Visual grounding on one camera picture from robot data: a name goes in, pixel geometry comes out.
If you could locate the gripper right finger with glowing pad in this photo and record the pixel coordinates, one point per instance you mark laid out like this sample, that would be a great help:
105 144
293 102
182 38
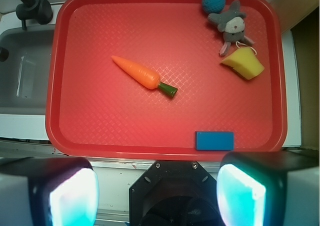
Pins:
269 188

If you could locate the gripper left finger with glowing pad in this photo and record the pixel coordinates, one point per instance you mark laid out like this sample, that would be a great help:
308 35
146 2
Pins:
48 191

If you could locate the orange toy carrot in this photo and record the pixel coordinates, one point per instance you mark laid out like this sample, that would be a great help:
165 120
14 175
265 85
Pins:
145 76

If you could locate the blue rectangular block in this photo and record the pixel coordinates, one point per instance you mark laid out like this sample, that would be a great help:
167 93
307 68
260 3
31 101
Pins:
215 141

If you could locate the grey toy sink basin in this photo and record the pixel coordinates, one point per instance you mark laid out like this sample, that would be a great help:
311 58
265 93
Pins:
24 75

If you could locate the yellow sponge wedge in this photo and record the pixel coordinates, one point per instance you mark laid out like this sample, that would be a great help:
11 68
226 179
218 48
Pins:
244 62

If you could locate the black sink knob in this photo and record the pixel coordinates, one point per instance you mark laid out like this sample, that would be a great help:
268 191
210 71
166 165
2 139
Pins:
4 54

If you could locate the red plastic tray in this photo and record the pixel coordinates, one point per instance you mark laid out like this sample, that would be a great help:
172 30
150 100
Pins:
95 109

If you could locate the grey plush bunny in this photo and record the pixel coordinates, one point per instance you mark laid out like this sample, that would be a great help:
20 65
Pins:
232 26

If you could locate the black toy faucet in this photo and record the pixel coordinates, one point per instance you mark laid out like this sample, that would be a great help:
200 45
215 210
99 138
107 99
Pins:
38 10

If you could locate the blue crochet ball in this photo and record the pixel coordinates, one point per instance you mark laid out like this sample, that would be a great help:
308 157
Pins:
213 6

